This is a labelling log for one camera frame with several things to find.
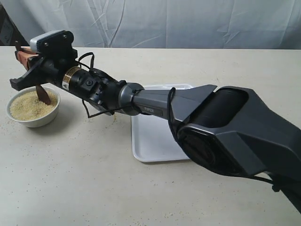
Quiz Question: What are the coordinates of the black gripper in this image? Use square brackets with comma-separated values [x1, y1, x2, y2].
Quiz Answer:
[9, 47, 80, 91]

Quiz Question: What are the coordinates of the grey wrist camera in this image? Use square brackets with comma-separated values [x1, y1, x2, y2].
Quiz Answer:
[30, 30, 74, 58]

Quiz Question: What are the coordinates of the white backdrop curtain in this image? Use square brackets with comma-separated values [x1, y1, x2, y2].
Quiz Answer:
[1, 0, 301, 49]

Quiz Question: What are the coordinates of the brown wooden spoon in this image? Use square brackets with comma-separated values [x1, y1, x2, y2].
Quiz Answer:
[15, 41, 51, 105]

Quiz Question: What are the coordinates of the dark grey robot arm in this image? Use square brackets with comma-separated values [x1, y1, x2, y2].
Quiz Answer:
[10, 47, 301, 210]

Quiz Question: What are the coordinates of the white rectangular plastic tray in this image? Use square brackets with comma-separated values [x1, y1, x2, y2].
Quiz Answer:
[131, 83, 196, 163]

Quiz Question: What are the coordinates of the white ceramic bowl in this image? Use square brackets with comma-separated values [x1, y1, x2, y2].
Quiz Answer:
[7, 87, 61, 128]

